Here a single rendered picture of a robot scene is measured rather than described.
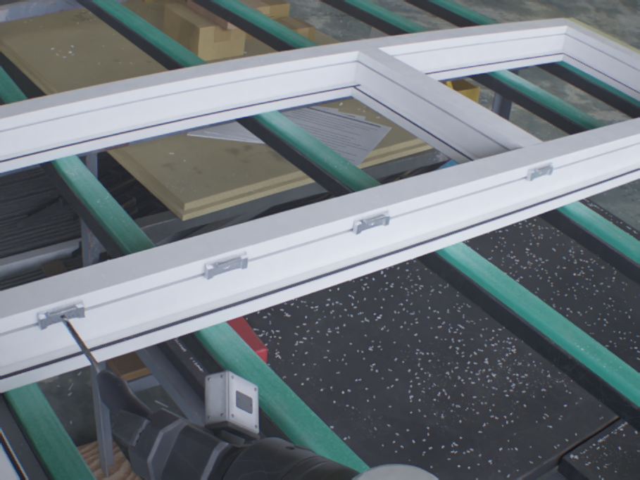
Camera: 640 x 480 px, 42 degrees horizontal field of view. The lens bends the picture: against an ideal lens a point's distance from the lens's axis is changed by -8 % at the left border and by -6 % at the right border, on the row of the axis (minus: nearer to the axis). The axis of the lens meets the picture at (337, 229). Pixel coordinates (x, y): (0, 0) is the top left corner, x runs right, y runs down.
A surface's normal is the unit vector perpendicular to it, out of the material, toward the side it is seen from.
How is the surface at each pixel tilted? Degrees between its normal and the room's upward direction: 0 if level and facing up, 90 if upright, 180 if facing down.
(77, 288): 0
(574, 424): 0
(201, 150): 0
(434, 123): 90
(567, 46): 90
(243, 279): 90
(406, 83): 90
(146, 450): 45
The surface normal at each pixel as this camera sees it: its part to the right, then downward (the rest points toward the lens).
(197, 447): -0.48, -0.43
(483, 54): 0.59, 0.48
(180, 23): -0.81, 0.22
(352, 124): 0.11, -0.84
